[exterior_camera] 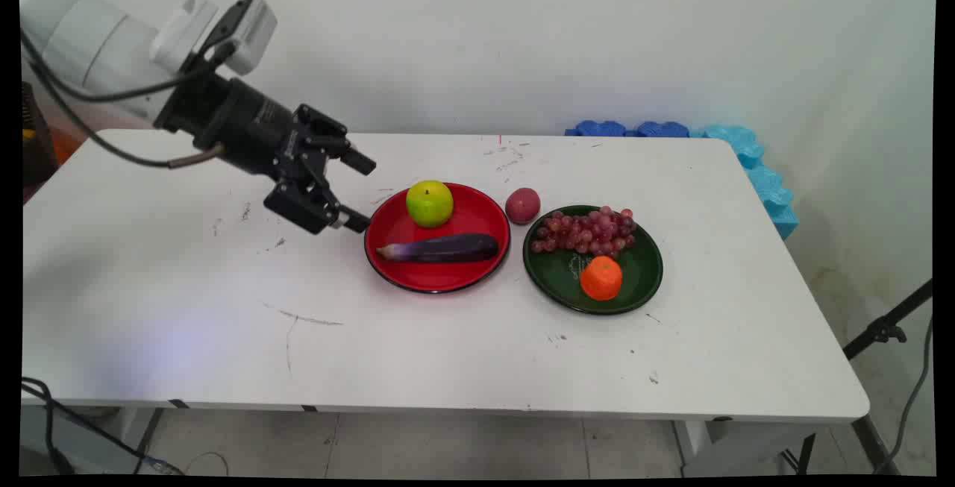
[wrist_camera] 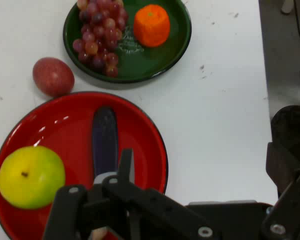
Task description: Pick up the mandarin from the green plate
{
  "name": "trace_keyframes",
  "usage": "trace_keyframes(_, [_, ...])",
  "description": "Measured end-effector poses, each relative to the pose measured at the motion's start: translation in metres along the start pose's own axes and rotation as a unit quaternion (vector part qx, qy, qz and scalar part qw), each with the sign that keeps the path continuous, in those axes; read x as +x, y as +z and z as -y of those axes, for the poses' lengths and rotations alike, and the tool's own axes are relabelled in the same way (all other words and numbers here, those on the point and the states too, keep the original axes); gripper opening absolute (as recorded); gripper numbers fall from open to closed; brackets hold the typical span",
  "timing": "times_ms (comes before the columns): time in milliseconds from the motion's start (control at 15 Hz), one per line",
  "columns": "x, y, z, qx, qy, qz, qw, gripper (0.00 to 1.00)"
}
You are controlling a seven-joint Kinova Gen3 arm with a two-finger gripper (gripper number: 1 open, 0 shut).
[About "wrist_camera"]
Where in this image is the knife with dark blue handle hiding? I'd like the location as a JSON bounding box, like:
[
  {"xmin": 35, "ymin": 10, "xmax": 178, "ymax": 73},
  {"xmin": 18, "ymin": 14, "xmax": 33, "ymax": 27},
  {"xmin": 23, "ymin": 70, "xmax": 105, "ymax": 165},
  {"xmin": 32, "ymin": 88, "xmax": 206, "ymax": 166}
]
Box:
[{"xmin": 91, "ymin": 106, "xmax": 120, "ymax": 187}]

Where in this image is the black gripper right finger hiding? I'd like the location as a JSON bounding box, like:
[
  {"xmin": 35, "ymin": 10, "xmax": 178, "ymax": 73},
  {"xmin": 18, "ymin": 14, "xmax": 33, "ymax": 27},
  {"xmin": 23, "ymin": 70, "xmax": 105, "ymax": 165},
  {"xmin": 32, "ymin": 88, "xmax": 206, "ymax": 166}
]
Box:
[{"xmin": 261, "ymin": 141, "xmax": 300, "ymax": 240}]

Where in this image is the red round plate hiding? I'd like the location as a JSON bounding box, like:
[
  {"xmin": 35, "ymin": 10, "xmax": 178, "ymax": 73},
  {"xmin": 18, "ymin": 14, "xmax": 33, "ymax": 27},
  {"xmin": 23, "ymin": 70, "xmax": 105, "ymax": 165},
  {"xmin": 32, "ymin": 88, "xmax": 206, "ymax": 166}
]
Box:
[{"xmin": 0, "ymin": 91, "xmax": 169, "ymax": 240}]

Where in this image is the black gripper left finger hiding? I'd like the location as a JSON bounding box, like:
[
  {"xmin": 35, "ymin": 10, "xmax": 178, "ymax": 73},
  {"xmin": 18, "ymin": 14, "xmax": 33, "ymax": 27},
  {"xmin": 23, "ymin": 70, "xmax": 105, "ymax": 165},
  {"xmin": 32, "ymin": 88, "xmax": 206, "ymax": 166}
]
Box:
[{"xmin": 41, "ymin": 148, "xmax": 222, "ymax": 240}]

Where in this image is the orange toy fruit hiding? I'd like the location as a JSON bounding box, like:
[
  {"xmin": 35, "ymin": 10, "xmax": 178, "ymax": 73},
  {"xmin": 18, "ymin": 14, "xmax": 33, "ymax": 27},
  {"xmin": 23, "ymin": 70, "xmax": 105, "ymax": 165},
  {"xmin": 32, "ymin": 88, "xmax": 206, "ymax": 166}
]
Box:
[{"xmin": 133, "ymin": 4, "xmax": 171, "ymax": 48}]

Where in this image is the red speckled oval fruit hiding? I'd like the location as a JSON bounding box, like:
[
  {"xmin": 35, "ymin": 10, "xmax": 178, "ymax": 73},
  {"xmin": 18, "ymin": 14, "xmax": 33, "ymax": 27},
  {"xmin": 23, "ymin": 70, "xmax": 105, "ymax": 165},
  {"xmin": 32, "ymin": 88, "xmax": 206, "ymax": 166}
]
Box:
[{"xmin": 32, "ymin": 57, "xmax": 75, "ymax": 98}]

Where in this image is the yellow green apple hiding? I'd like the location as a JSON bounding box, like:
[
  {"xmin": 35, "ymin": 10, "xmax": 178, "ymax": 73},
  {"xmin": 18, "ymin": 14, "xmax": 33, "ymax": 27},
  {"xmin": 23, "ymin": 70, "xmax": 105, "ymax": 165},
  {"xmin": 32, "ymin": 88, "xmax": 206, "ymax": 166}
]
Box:
[{"xmin": 0, "ymin": 145, "xmax": 66, "ymax": 210}]

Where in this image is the black bulky floor object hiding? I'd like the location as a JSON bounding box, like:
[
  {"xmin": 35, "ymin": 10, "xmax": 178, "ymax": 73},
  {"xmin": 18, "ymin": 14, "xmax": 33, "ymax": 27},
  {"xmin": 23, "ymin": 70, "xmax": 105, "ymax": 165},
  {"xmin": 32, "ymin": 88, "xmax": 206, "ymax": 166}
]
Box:
[{"xmin": 270, "ymin": 104, "xmax": 300, "ymax": 166}]

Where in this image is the red grape bunch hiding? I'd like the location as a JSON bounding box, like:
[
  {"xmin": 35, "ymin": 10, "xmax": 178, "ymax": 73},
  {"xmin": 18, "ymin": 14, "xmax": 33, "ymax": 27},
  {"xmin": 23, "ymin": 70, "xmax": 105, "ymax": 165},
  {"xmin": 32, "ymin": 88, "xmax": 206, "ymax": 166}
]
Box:
[{"xmin": 72, "ymin": 0, "xmax": 129, "ymax": 78}]

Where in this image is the dark green round plate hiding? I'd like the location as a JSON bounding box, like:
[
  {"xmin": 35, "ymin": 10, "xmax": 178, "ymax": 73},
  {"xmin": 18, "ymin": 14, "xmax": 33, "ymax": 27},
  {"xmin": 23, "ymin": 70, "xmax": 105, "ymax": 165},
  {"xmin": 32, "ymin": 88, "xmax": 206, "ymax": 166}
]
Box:
[{"xmin": 62, "ymin": 0, "xmax": 192, "ymax": 84}]

